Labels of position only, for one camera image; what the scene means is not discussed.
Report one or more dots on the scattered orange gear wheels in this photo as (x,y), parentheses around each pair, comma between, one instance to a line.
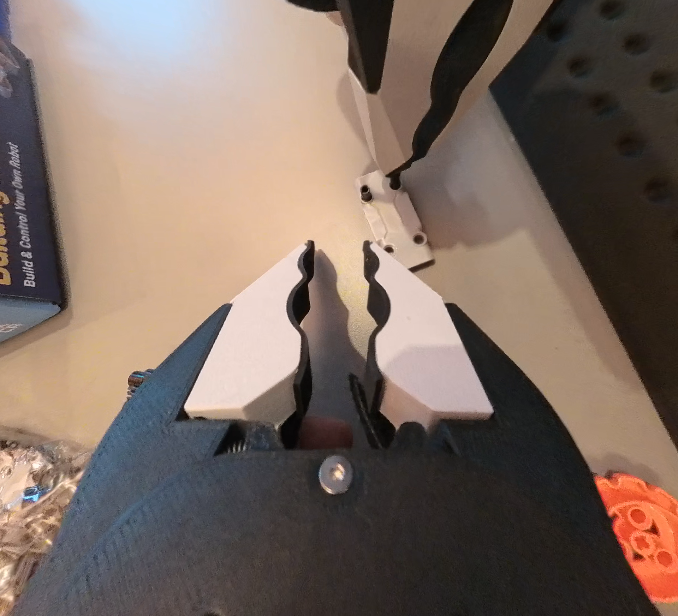
(641,531)

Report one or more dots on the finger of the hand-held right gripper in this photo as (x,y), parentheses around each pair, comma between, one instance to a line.
(476,33)
(418,44)

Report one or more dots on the grey holed rectangular plate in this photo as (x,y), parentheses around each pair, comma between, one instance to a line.
(397,224)

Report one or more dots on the small black pin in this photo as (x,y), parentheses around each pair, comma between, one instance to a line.
(394,183)
(365,193)

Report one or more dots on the blue robot kit box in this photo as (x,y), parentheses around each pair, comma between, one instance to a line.
(26,176)

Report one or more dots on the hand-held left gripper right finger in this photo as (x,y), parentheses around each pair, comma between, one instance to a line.
(434,362)

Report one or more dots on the clear bag of grey beams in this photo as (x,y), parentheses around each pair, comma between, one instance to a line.
(37,494)

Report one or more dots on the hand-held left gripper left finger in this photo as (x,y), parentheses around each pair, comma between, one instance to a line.
(249,356)

